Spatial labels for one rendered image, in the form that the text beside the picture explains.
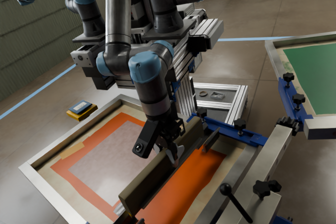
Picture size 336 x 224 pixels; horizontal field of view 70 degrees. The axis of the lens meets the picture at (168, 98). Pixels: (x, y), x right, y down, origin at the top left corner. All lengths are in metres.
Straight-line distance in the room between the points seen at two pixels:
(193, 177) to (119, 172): 0.28
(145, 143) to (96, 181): 0.39
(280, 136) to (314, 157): 1.39
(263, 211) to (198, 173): 0.30
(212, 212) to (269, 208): 0.17
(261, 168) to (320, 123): 0.27
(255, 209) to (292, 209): 1.29
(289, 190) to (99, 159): 1.41
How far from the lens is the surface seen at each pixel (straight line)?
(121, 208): 0.87
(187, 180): 0.87
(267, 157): 0.80
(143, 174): 0.70
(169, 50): 0.67
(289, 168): 2.14
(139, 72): 0.55
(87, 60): 1.45
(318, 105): 1.16
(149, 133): 0.65
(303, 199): 2.00
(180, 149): 0.74
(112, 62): 0.70
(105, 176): 0.99
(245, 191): 0.73
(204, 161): 0.91
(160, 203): 0.84
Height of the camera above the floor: 1.64
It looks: 33 degrees down
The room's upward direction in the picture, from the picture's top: 14 degrees counter-clockwise
